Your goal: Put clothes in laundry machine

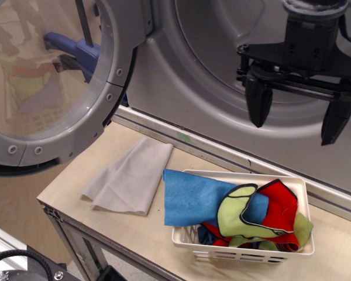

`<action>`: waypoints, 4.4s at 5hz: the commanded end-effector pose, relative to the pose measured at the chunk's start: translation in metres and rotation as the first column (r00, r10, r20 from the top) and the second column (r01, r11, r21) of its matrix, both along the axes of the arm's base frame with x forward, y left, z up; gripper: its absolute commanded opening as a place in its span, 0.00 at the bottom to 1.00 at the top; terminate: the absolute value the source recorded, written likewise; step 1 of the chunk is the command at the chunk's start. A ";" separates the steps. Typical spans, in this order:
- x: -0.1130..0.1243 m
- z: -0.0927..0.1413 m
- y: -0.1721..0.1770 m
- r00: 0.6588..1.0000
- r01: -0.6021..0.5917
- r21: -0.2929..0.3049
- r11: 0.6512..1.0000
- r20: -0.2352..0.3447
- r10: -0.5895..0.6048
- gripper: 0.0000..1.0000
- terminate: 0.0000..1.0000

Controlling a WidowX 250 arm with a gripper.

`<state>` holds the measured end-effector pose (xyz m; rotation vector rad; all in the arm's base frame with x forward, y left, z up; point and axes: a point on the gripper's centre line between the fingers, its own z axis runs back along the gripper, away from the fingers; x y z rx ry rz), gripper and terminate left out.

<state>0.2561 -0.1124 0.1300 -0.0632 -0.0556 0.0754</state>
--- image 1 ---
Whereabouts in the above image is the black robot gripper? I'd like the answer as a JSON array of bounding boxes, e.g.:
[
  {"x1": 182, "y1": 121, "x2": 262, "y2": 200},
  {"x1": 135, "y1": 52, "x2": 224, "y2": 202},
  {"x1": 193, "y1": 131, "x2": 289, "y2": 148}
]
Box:
[{"x1": 237, "y1": 1, "x2": 351, "y2": 146}]

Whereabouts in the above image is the green cloth with black trim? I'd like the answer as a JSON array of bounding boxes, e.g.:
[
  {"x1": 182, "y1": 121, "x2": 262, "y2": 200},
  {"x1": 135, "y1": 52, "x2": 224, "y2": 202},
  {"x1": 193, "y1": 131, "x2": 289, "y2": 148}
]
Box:
[{"x1": 217, "y1": 180, "x2": 298, "y2": 238}]

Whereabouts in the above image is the blue cloth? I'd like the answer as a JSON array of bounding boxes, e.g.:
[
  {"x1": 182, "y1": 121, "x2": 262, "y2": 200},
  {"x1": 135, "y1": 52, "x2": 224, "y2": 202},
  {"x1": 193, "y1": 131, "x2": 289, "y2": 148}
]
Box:
[{"x1": 163, "y1": 169, "x2": 270, "y2": 228}]

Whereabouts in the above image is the black robot base bottom left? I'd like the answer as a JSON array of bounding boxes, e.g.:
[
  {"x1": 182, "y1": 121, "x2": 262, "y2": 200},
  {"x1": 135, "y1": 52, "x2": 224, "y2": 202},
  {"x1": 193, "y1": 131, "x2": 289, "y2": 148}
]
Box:
[{"x1": 0, "y1": 249, "x2": 73, "y2": 281}]

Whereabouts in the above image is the grey laundry machine body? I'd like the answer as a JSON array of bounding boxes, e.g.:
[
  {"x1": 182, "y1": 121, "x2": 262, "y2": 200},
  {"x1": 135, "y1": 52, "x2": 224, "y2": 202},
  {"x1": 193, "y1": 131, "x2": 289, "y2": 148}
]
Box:
[{"x1": 114, "y1": 1, "x2": 351, "y2": 221}]

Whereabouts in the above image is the white plastic laundry basket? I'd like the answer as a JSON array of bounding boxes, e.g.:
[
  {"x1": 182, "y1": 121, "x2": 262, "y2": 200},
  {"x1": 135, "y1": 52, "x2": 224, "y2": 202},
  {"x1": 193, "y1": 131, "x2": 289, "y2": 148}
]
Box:
[{"x1": 172, "y1": 170, "x2": 315, "y2": 264}]

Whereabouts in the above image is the round grey machine door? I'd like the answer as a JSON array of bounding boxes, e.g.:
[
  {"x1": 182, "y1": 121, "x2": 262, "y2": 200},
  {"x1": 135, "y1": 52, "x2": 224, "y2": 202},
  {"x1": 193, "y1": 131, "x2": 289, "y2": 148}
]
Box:
[{"x1": 0, "y1": 1, "x2": 153, "y2": 177}]

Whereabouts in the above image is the red cloth with black trim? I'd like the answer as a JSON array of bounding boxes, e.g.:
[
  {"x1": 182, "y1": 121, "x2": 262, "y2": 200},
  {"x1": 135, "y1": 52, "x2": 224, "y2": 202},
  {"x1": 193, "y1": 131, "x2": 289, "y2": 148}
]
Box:
[{"x1": 198, "y1": 179, "x2": 301, "y2": 252}]

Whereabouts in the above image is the olive green cloth in basket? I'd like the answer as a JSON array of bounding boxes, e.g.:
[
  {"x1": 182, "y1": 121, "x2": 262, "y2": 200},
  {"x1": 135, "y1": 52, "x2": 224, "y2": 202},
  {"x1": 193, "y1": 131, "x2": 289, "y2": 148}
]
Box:
[{"x1": 229, "y1": 213, "x2": 314, "y2": 252}]

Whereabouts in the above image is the small blue jeans garment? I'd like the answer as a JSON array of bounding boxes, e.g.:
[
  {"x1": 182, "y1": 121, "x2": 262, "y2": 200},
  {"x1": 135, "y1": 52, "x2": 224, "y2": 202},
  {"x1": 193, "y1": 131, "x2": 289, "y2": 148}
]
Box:
[{"x1": 197, "y1": 225, "x2": 219, "y2": 245}]

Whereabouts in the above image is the grey cloth on table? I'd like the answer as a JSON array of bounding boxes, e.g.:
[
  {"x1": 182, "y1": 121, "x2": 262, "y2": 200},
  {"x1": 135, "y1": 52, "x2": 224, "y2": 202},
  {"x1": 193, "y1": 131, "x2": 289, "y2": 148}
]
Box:
[{"x1": 79, "y1": 138, "x2": 173, "y2": 216}]

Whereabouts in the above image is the aluminium table frame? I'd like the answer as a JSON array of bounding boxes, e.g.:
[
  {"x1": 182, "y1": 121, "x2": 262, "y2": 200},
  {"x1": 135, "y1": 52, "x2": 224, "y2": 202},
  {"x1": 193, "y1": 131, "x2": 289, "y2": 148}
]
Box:
[{"x1": 39, "y1": 200, "x2": 182, "y2": 280}]

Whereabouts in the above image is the black cable bottom left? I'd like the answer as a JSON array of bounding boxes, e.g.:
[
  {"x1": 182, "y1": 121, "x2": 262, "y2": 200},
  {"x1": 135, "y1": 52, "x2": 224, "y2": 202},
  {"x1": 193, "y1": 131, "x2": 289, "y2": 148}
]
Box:
[{"x1": 0, "y1": 249, "x2": 53, "y2": 281}]

